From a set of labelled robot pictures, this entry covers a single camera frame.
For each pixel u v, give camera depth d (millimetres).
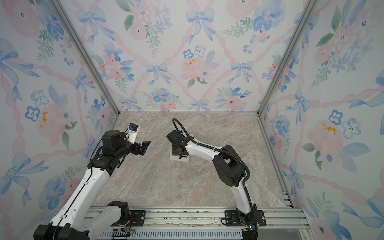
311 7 689
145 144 703
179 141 719
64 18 720
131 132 653
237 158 520
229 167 516
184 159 781
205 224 731
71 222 390
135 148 688
